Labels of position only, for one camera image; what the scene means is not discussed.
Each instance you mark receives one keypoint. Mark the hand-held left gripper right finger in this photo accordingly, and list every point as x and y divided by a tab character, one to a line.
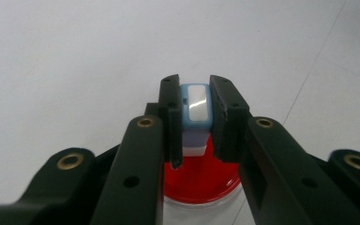
281	175

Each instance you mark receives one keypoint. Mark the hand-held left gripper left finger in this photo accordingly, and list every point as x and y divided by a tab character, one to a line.
143	175

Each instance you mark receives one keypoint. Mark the round red ink pad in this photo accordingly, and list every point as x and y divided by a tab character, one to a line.
200	181

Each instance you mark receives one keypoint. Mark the blue and white stamp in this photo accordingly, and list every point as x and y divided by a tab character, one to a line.
197	125

